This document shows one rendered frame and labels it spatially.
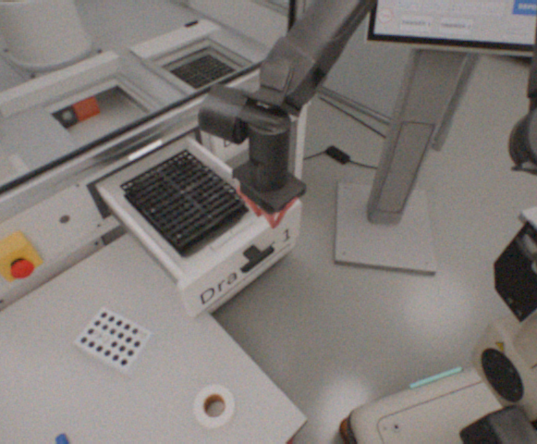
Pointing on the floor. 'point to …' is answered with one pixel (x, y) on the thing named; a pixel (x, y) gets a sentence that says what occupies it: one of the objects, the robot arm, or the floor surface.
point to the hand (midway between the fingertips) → (267, 217)
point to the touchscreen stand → (399, 175)
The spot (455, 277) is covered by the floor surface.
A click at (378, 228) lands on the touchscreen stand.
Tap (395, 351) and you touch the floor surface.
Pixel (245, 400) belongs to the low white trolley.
